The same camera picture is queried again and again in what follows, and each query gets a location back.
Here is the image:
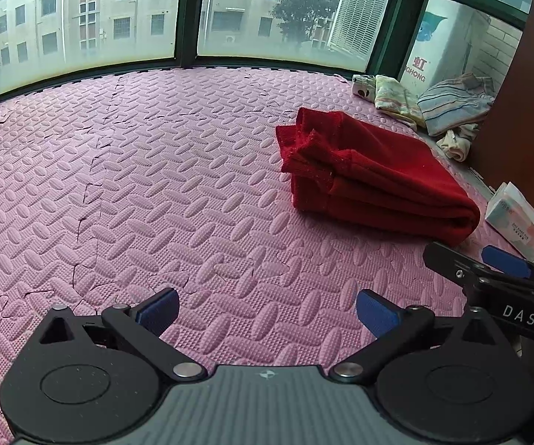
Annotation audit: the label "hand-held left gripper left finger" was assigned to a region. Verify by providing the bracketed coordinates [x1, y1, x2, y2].
[39, 287, 208, 381]

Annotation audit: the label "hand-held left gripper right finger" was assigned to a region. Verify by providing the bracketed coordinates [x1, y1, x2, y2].
[329, 289, 513, 383]

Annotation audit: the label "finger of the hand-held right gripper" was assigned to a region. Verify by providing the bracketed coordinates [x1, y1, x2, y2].
[481, 245, 534, 284]
[423, 241, 483, 284]

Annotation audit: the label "red pants with gold embroidery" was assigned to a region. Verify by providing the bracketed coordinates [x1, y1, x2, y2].
[275, 108, 482, 245]

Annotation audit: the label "white tissue pack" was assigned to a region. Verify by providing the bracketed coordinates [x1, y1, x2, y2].
[485, 182, 534, 263]

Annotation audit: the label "cream white cloth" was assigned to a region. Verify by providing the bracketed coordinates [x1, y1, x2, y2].
[435, 122, 482, 162]

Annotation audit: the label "pink foam floor mat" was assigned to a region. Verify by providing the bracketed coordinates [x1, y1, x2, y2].
[0, 67, 534, 445]

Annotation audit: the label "blue striped shirt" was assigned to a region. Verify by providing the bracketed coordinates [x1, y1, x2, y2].
[416, 73, 498, 136]

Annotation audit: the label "pastel striped cloth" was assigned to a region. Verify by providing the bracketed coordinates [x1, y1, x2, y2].
[374, 74, 429, 129]

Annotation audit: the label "small white printed cloth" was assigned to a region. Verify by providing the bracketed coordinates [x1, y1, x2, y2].
[351, 74, 380, 99]

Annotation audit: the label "white printed board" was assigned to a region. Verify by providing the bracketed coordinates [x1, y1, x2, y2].
[399, 0, 474, 99]

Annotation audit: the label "white air conditioner unit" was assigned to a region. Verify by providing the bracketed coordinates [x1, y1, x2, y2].
[327, 0, 394, 59]

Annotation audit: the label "green tree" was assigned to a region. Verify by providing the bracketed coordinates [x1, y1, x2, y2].
[271, 0, 343, 53]

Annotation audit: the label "grey apartment building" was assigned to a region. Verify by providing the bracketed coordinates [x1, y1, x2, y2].
[0, 0, 356, 93]

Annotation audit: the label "dark green window frame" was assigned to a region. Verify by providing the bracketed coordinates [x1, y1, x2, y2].
[0, 0, 534, 103]

